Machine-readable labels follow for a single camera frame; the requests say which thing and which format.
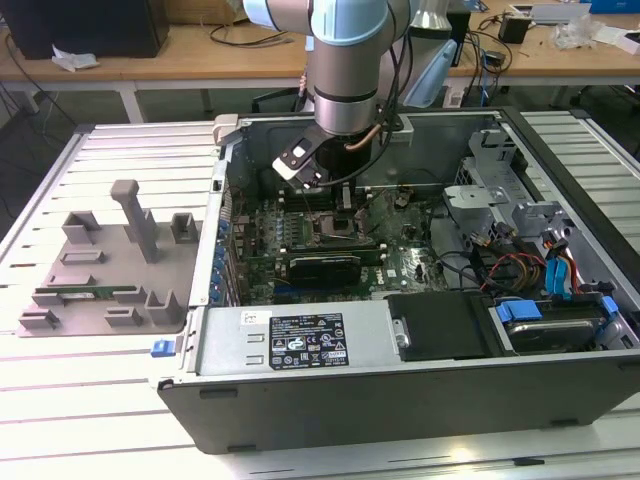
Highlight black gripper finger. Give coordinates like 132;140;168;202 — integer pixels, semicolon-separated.
338;182;359;221

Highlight metal socket cover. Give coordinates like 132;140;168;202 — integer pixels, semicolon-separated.
360;191;403;236

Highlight CPU socket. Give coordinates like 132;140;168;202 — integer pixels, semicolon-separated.
312;209;364;244

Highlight metal locking lever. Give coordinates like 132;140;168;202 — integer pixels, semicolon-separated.
305;189;322;236

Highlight RAM slot with black clips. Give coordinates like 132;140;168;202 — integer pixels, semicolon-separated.
280;256;386;266
283;202;369;211
283;193;369;201
280;245;386;255

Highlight black graphics card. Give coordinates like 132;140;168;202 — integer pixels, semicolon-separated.
273;252;364;304

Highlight green motherboard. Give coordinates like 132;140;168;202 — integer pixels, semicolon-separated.
219;185;451;307

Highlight silver metal drive cage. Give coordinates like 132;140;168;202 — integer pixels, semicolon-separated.
442;182;516;239

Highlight black optical drive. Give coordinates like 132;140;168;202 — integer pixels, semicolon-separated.
387;292;516;362

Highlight grey plastic parts rack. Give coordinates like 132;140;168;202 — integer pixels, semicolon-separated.
14;178;205;339

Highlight silver power supply with label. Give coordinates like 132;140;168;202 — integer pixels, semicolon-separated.
192;298;401;377

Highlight small black power adapter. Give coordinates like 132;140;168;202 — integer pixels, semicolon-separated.
498;13;530;45

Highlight open black PC case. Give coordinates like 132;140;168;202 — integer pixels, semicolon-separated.
157;106;640;456

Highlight wooden desk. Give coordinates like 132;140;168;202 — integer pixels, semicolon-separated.
0;0;640;125

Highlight hard disk in blue carrier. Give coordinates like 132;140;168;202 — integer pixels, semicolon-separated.
492;295;621;355

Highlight flat grey tray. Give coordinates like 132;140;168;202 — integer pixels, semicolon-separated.
508;2;592;26

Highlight green RAM stick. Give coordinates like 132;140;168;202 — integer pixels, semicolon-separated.
33;284;140;302

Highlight large black box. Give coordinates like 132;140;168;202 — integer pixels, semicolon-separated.
0;0;171;60

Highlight clear plastic bags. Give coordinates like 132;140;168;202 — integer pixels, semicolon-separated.
552;13;601;51

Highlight black office chair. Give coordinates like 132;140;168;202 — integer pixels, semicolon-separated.
569;83;640;146

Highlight crumpled white paper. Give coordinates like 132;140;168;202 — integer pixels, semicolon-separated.
51;43;100;73

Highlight white cardboard box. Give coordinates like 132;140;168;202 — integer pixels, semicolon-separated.
594;24;640;56

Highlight blue box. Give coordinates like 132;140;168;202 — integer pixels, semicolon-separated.
588;0;640;15

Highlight black cable with brass plug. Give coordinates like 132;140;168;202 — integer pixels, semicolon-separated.
344;0;407;152

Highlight black camera cable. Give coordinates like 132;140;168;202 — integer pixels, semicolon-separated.
299;44;401;190

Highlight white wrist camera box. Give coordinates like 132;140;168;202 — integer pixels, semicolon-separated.
271;133;327;190

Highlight grey case release handle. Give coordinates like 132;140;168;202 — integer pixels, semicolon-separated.
212;113;241;147

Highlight blue network cable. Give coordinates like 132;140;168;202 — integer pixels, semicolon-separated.
477;29;494;109

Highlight yellow red black wire bundle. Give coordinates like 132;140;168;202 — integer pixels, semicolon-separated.
479;251;547;294

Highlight blue flat data wire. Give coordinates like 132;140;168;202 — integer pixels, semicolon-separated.
543;234;561;301
555;239;577;301

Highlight red data wire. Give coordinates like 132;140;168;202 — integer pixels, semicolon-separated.
569;252;584;299

